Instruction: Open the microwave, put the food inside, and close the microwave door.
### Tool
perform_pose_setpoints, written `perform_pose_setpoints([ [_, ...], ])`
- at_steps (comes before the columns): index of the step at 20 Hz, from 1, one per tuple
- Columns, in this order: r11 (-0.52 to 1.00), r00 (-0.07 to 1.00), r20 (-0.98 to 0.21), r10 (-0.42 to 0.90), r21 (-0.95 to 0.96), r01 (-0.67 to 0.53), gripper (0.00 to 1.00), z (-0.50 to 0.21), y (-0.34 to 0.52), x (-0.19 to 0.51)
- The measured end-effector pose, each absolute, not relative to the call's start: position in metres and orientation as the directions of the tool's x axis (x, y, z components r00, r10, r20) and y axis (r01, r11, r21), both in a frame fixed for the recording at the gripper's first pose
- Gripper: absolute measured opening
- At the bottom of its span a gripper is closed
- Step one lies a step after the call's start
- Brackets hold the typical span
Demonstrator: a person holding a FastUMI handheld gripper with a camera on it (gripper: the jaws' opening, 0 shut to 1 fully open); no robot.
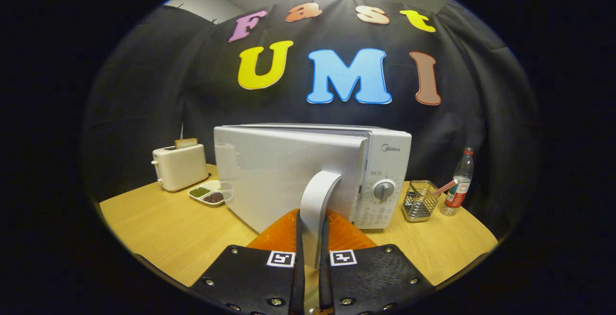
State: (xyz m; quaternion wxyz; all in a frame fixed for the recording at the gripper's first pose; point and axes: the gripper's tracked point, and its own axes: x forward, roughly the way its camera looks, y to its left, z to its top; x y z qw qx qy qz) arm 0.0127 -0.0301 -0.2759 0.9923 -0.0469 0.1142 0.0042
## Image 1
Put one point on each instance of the toast slice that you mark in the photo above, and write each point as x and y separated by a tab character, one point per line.
186	143

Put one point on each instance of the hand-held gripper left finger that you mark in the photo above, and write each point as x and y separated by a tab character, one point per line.
299	276

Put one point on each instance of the red white striped straw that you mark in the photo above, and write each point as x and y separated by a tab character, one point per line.
445	187

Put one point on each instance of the white microwave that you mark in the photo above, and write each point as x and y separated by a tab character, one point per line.
284	170

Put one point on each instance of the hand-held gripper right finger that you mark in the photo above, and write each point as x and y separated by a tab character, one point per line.
326	281

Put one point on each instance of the white divided bean dish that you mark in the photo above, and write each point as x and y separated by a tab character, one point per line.
209	195

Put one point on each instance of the cream toaster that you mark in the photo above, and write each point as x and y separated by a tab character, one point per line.
180	168

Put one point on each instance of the clear plastic water bottle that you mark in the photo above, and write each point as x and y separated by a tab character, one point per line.
459	185

